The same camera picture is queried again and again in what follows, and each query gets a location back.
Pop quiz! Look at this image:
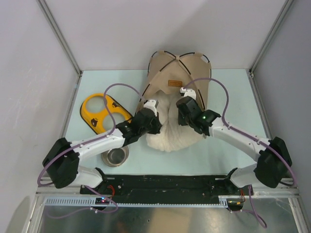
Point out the cream plush cushion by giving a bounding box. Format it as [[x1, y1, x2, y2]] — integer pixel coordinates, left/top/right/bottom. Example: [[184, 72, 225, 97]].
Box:
[[146, 90, 206, 152]]

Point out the beige fabric pet tent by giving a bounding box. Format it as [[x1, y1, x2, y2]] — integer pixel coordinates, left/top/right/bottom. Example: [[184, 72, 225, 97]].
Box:
[[137, 50, 212, 117]]

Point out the stainless steel pet bowl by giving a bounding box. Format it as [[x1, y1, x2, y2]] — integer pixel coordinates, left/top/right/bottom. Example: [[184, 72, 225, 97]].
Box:
[[101, 146, 129, 167]]

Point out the yellow pet bowl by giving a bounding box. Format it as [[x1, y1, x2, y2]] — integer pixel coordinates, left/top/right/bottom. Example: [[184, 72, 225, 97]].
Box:
[[80, 93, 133, 134]]

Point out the black tent pole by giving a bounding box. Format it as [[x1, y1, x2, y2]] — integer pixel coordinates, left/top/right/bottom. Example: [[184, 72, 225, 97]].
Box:
[[140, 50, 209, 110], [148, 51, 212, 110]]

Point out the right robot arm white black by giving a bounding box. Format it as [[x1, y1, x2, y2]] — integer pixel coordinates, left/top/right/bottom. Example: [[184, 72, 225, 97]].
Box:
[[176, 96, 292, 195]]

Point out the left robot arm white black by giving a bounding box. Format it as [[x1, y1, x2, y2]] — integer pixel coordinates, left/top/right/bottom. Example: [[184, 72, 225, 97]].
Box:
[[42, 108, 161, 194]]

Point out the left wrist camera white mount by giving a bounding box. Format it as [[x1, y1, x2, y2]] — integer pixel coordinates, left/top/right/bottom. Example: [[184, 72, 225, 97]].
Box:
[[143, 99, 158, 116]]

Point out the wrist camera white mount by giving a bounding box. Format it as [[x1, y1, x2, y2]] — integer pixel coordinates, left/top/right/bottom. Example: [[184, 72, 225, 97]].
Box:
[[179, 87, 196, 100], [143, 99, 158, 116]]

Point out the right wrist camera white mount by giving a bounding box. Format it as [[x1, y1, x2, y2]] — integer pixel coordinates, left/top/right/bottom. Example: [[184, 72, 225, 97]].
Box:
[[179, 87, 196, 100]]

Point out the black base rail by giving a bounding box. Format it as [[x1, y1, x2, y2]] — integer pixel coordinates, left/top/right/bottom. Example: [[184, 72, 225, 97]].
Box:
[[95, 175, 253, 205]]

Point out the right aluminium frame post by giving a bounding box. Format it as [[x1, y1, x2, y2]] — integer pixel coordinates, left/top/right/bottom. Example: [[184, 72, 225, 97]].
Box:
[[249, 0, 296, 78]]

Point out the aluminium frame post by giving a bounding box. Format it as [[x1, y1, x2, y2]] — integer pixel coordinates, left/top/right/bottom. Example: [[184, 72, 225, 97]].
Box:
[[249, 0, 296, 78], [36, 0, 82, 76]]

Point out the white slotted cable duct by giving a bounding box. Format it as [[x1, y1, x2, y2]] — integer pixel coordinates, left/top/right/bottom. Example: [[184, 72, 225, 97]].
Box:
[[43, 197, 243, 208]]

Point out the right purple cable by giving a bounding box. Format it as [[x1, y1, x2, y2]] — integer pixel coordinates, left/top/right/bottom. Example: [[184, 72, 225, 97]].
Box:
[[183, 77, 298, 229]]

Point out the left aluminium frame post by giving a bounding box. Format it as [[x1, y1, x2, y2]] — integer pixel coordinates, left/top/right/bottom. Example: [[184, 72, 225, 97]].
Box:
[[36, 0, 82, 76]]

